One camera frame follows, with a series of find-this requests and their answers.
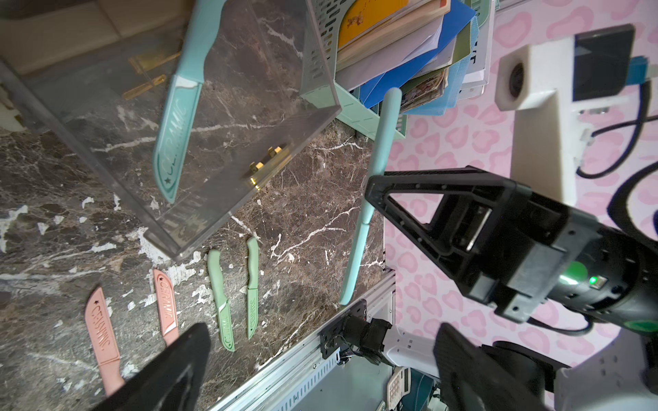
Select yellow cover book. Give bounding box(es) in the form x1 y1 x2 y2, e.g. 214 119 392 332
339 0 411 49

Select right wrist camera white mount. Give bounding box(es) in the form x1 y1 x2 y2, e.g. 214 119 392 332
495 24 649 206

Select left green fruit knife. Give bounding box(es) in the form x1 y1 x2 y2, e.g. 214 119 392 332
207 249 235 352

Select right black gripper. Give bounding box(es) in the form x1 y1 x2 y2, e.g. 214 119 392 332
365 167 657 334

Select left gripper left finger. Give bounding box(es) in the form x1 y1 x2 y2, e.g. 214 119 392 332
95 323 211 410

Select right pink fruit knife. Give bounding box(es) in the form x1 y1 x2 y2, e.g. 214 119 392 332
153 269 179 346

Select white book in rack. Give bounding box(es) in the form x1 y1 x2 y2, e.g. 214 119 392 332
458 0 500 100

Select aluminium mounting rail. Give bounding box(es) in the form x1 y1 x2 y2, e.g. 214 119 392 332
210 268 396 410

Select right green fruit knife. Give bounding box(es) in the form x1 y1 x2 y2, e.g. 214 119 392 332
247 237 260 339

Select transparent grey drawer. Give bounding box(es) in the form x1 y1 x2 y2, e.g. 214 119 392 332
1 1 340 260

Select green file organizer rack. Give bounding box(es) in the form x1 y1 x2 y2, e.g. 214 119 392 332
299 0 497 142

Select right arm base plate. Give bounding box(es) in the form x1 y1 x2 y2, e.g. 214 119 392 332
320 299 368 360

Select pink fruit knife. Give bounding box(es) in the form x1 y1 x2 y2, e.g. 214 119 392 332
85 287 125 397
153 269 179 346

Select blue folders in rack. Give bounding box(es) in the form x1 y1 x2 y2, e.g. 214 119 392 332
360 1 479 109

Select beige desktop drawer organizer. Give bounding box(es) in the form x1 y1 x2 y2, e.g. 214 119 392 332
1 1 194 130

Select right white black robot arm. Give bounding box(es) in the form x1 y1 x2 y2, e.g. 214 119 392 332
320 164 657 410

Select blue white calculator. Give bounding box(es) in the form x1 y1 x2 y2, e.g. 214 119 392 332
386 366 411 410

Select left pink fruit knife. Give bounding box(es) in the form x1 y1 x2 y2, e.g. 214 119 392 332
85 287 125 397

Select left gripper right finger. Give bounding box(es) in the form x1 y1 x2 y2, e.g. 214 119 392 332
434 323 545 410

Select green fruit knife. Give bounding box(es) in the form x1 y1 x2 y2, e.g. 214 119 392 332
247 237 260 339
207 249 235 352

